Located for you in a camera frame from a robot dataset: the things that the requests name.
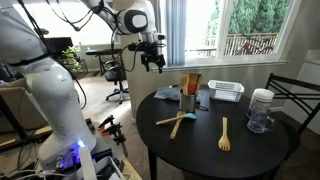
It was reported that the white upright plastic piece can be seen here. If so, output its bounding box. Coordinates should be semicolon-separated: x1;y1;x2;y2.
79;146;98;180

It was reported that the silver metal tin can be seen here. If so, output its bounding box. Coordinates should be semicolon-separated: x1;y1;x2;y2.
179;89;198;114

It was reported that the white window frame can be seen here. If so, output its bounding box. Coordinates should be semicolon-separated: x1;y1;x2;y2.
182;0;303;69

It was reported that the wooden spork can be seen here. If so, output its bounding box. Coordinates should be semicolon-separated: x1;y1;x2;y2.
218;116;232;153

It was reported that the black office chair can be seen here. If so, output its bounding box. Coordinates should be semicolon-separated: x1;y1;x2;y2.
104;60;130;105

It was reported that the green potted plant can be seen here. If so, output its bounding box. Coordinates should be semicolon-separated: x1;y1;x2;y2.
61;45;83;73

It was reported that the black bag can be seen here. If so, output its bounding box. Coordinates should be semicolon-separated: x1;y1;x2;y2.
0;59;15;83

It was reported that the blue cloth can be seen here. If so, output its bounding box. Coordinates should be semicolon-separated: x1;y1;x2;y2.
153;84;202;103

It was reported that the narrow wooden turner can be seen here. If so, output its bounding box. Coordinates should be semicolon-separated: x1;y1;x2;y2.
180;73;190;96

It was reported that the small orange black clamp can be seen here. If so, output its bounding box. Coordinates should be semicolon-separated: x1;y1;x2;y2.
97;114;115;131

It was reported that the white wipes canister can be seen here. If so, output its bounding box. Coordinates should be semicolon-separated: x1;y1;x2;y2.
245;87;275;121

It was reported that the clear glass mug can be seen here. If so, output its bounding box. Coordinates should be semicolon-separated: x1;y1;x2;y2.
246;108;277;134

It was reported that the black desk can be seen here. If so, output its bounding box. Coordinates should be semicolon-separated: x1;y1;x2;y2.
85;48;123;68

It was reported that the red bicycle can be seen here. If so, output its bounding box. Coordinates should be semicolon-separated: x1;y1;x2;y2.
235;39;274;56

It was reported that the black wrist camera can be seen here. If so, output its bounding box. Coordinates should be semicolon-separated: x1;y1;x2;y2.
127;41;148;53

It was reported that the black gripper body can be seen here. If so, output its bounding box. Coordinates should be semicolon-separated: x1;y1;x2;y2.
139;40;167;66

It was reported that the large orange black clamp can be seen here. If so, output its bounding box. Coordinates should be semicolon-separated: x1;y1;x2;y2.
101;122;129;158

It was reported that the black monitor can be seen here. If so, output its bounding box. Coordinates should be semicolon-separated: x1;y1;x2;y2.
43;37;74;60

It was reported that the grey blue curtain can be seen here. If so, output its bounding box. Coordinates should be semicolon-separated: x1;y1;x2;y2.
165;0;187;67

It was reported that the flat wooden spatula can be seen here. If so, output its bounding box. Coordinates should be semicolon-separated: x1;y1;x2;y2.
169;110;186;141

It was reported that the black metal chair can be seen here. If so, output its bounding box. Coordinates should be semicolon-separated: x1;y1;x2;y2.
264;72;320;180

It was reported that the red silicone spatula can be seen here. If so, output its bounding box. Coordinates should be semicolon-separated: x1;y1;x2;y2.
188;81;198;95

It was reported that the white plastic basket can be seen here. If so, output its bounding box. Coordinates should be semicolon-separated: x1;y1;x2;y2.
207;79;245;103

